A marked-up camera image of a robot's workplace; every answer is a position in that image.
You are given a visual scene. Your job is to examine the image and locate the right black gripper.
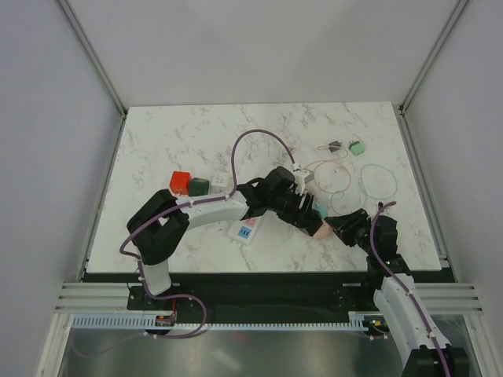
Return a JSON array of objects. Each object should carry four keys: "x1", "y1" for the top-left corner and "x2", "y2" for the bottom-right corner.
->
[{"x1": 325, "y1": 208, "x2": 376, "y2": 254}]

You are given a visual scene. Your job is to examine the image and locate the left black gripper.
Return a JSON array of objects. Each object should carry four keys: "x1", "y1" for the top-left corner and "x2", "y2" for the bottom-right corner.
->
[{"x1": 268, "y1": 185, "x2": 314, "y2": 229}]

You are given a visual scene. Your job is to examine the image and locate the white power strip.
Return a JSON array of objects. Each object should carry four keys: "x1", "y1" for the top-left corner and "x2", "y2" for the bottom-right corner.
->
[{"x1": 227, "y1": 217, "x2": 263, "y2": 246}]

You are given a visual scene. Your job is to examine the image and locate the small grey charger plug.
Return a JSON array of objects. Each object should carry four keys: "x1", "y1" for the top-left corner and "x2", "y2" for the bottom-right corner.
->
[{"x1": 328, "y1": 141, "x2": 343, "y2": 153}]

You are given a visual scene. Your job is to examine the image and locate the dark green cube plug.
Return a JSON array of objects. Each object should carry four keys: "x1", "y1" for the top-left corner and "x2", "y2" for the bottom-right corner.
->
[{"x1": 188, "y1": 178, "x2": 210, "y2": 196}]

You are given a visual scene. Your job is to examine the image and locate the light green cube plug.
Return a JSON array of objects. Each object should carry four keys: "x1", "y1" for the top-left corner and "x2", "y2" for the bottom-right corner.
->
[{"x1": 348, "y1": 141, "x2": 365, "y2": 156}]

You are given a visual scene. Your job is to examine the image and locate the red cube plug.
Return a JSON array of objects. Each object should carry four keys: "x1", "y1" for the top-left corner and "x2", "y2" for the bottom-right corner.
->
[{"x1": 169, "y1": 170, "x2": 192, "y2": 196}]

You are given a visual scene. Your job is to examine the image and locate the teal small plug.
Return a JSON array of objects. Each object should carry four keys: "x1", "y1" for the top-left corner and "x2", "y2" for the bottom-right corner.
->
[{"x1": 316, "y1": 203, "x2": 329, "y2": 218}]

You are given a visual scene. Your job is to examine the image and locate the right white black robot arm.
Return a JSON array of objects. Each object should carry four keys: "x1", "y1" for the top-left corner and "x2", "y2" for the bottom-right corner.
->
[{"x1": 325, "y1": 201, "x2": 470, "y2": 376}]

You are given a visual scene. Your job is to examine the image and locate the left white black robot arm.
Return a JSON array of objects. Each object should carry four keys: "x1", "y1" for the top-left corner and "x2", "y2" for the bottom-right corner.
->
[{"x1": 119, "y1": 167, "x2": 323, "y2": 309}]

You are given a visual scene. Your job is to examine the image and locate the green thin cable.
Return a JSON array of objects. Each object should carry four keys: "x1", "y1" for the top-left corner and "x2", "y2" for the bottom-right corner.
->
[{"x1": 329, "y1": 163, "x2": 400, "y2": 215}]

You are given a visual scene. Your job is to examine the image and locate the white slotted cable duct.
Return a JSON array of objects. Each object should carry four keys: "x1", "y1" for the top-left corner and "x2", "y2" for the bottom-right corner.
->
[{"x1": 72, "y1": 313, "x2": 384, "y2": 331}]

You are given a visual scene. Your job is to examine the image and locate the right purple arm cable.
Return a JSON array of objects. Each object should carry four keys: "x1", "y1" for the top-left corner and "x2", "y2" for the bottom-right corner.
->
[{"x1": 371, "y1": 200, "x2": 453, "y2": 377}]

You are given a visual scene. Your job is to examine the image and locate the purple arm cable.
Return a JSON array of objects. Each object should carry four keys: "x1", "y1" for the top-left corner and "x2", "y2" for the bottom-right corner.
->
[
  {"x1": 119, "y1": 129, "x2": 299, "y2": 303},
  {"x1": 371, "y1": 200, "x2": 453, "y2": 377}
]

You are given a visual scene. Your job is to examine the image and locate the aluminium front rail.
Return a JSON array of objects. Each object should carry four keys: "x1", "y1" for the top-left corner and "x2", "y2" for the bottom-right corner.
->
[{"x1": 57, "y1": 283, "x2": 483, "y2": 315}]

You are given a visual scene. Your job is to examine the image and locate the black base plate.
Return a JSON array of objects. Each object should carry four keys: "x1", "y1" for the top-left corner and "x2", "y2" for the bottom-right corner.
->
[{"x1": 83, "y1": 272, "x2": 376, "y2": 323}]

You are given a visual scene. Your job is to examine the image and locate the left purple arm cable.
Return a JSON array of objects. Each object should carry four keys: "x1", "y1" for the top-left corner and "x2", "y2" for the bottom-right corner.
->
[{"x1": 119, "y1": 129, "x2": 299, "y2": 303}]

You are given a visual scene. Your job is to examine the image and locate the right aluminium frame post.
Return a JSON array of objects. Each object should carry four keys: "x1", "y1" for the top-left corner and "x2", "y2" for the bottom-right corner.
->
[{"x1": 398, "y1": 0, "x2": 472, "y2": 117}]

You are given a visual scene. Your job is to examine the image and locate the aluminium frame post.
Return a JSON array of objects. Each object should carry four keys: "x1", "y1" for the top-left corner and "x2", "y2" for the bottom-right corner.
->
[
  {"x1": 398, "y1": 0, "x2": 472, "y2": 117},
  {"x1": 54, "y1": 0, "x2": 127, "y2": 119}
]

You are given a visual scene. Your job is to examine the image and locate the left aluminium frame post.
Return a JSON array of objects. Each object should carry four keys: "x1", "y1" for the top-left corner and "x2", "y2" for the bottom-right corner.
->
[{"x1": 54, "y1": 0, "x2": 127, "y2": 119}]

